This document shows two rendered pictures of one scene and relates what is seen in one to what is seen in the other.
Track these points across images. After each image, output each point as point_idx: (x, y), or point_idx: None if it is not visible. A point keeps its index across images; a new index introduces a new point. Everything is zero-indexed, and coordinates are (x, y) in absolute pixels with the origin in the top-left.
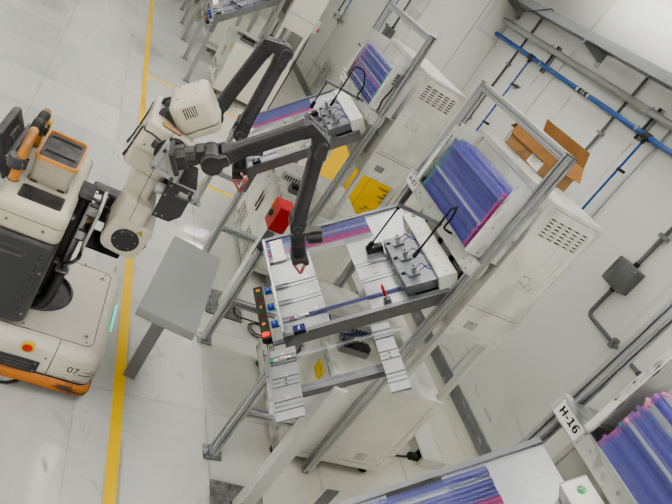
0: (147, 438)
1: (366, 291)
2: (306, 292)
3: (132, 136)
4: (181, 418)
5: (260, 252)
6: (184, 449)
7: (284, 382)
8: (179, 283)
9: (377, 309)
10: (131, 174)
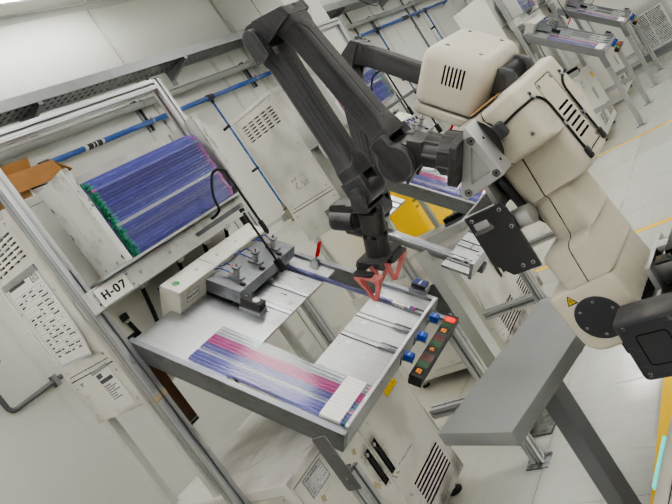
0: (621, 449)
1: (316, 285)
2: (370, 324)
3: (581, 144)
4: (568, 488)
5: (348, 467)
6: (574, 453)
7: (474, 246)
8: (539, 345)
9: (332, 264)
10: (594, 189)
